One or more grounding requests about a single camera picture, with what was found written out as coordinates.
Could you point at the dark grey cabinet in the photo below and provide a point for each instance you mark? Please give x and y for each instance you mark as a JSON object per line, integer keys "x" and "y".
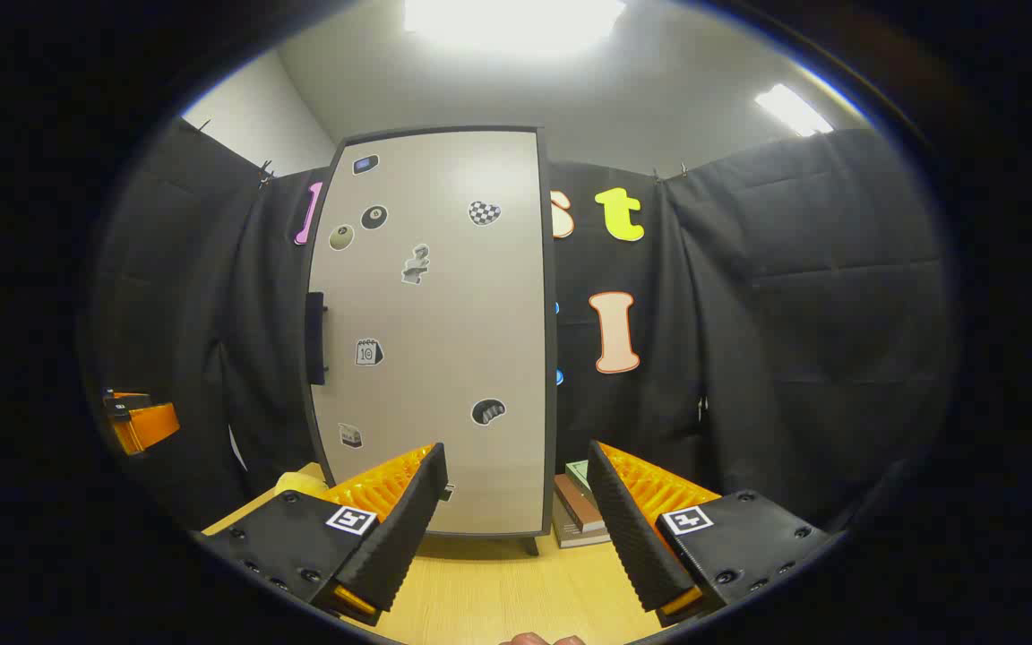
{"x": 550, "y": 358}

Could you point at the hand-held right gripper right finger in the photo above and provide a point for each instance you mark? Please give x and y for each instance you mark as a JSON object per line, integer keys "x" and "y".
{"x": 628, "y": 528}

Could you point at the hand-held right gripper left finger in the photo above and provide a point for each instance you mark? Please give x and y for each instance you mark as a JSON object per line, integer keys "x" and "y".
{"x": 404, "y": 528}

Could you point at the large ceiling light panel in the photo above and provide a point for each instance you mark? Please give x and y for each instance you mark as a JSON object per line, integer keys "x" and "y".
{"x": 516, "y": 18}

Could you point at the grey cabinet door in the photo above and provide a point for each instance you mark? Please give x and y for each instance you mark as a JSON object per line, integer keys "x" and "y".
{"x": 444, "y": 313}

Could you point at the yellow plush ball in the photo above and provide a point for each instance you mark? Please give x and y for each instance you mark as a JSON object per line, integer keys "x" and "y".
{"x": 296, "y": 484}

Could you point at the brown book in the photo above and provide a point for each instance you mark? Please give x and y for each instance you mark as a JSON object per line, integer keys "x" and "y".
{"x": 579, "y": 506}

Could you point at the narrow ceiling light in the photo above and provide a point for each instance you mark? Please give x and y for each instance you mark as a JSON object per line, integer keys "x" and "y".
{"x": 794, "y": 109}

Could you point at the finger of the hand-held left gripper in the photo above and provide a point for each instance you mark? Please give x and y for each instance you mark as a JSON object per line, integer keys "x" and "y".
{"x": 149, "y": 428}
{"x": 126, "y": 405}

